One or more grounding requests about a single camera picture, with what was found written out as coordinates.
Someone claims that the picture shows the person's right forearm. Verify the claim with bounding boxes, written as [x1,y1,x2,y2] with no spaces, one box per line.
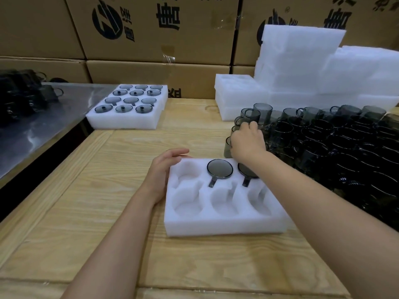
[249,151,399,299]

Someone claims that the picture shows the person's left hand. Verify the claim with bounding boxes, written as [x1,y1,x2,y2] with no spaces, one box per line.
[142,148,192,206]

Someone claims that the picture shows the dark mugs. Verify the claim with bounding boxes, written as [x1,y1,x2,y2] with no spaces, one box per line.
[0,69,64,122]

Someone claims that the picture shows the stack of white foam trays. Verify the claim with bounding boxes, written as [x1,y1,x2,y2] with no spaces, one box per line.
[214,25,399,122]

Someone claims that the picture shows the white grooved foam tray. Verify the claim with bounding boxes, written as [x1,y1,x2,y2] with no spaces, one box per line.
[86,95,166,130]
[111,83,169,106]
[163,157,297,238]

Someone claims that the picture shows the person's left forearm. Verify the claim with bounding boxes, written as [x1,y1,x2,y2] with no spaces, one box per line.
[61,186,163,299]

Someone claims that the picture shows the person's right hand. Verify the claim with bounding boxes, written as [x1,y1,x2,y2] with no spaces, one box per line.
[230,121,270,165]

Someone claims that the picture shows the pile of smoky glass mugs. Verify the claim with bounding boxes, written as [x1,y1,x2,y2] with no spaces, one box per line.
[224,102,399,231]

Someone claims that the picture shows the stainless steel table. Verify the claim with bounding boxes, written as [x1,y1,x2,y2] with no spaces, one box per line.
[0,83,118,179]

